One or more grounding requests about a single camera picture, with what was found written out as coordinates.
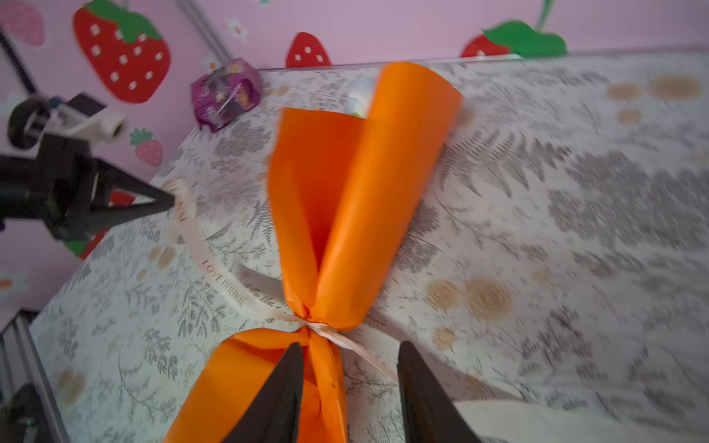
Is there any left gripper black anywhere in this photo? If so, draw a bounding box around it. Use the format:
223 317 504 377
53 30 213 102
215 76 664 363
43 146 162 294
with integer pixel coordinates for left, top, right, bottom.
1 135 175 241

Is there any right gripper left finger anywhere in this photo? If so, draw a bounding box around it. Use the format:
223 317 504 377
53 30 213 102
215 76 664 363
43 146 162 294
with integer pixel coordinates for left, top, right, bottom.
223 343 304 443

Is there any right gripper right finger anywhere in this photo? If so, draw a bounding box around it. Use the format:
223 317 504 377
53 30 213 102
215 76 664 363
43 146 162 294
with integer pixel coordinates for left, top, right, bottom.
397 341 482 443

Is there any white ribbon strip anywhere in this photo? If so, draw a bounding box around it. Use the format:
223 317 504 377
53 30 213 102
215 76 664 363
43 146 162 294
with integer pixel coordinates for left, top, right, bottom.
164 178 399 384

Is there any orange wrapping paper sheet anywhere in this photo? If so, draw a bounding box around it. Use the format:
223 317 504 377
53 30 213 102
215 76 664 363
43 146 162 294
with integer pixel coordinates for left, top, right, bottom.
165 63 463 442

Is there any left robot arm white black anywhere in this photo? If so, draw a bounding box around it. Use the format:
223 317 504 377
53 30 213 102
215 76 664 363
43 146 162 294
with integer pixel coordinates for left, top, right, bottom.
1 94 175 241

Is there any purple plastic snack bag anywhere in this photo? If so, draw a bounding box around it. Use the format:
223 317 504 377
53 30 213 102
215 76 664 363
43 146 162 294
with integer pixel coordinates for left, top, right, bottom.
190 58 262 133

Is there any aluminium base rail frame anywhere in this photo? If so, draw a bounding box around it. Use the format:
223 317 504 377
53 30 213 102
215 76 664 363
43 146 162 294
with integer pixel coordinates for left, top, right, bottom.
1 310 69 442

